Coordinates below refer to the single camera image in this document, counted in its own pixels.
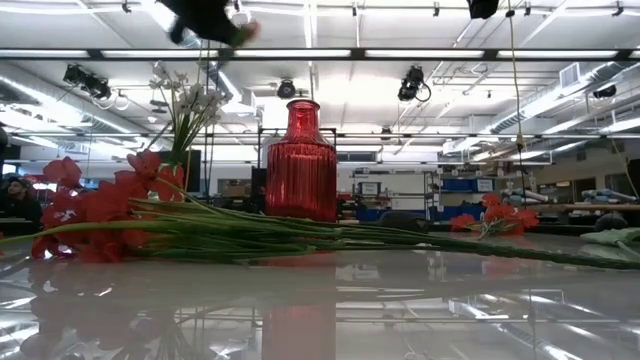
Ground blue low cabinet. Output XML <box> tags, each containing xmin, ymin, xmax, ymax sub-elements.
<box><xmin>357</xmin><ymin>205</ymin><xmax>484</xmax><ymax>222</ymax></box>

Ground small white blossom bunch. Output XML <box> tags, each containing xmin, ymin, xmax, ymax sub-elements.
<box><xmin>147</xmin><ymin>62</ymin><xmax>226</xmax><ymax>166</ymax></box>

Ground white light strip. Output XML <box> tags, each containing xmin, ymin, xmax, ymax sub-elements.
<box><xmin>99</xmin><ymin>49</ymin><xmax>220</xmax><ymax>59</ymax></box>
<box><xmin>364</xmin><ymin>49</ymin><xmax>485</xmax><ymax>59</ymax></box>
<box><xmin>0</xmin><ymin>49</ymin><xmax>91</xmax><ymax>59</ymax></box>
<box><xmin>232</xmin><ymin>49</ymin><xmax>352</xmax><ymax>58</ymax></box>
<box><xmin>497</xmin><ymin>49</ymin><xmax>620</xmax><ymax>59</ymax></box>

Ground black monitor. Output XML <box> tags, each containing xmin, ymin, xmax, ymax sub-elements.
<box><xmin>159</xmin><ymin>149</ymin><xmax>202</xmax><ymax>194</ymax></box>

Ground red ribbed glass vase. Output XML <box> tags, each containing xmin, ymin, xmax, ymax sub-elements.
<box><xmin>264</xmin><ymin>98</ymin><xmax>339</xmax><ymax>224</ymax></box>

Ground white air vent grille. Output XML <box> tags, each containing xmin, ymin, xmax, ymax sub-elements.
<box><xmin>558</xmin><ymin>62</ymin><xmax>581</xmax><ymax>89</ymax></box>

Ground round black dome camera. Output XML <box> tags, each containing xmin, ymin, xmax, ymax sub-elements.
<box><xmin>276</xmin><ymin>78</ymin><xmax>297</xmax><ymax>100</ymax></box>

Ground dark tulip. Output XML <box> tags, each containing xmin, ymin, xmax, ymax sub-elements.
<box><xmin>579</xmin><ymin>212</ymin><xmax>640</xmax><ymax>261</ymax></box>
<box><xmin>377</xmin><ymin>209</ymin><xmax>430</xmax><ymax>235</ymax></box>

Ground blue storage bins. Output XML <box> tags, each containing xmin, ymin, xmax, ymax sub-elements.
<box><xmin>442</xmin><ymin>178</ymin><xmax>494</xmax><ymax>194</ymax></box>

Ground large red flower bunch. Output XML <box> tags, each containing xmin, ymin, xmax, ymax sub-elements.
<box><xmin>0</xmin><ymin>149</ymin><xmax>640</xmax><ymax>271</ymax></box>

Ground black hanging camera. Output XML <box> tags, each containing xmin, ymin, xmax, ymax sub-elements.
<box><xmin>397</xmin><ymin>64</ymin><xmax>432</xmax><ymax>104</ymax></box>

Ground yellow hanging cord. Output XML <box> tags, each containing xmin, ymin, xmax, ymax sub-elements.
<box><xmin>505</xmin><ymin>0</ymin><xmax>527</xmax><ymax>201</ymax></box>

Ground wooden workbench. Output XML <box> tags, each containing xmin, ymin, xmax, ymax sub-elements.
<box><xmin>529</xmin><ymin>202</ymin><xmax>640</xmax><ymax>212</ymax></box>

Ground small red flower bunch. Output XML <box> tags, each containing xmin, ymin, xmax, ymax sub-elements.
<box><xmin>448</xmin><ymin>193</ymin><xmax>540</xmax><ymax>240</ymax></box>

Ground thin dark hanging cable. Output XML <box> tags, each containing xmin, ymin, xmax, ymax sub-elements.
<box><xmin>202</xmin><ymin>44</ymin><xmax>213</xmax><ymax>189</ymax></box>

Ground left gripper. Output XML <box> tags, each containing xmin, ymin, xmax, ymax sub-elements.
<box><xmin>158</xmin><ymin>0</ymin><xmax>251</xmax><ymax>47</ymax></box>

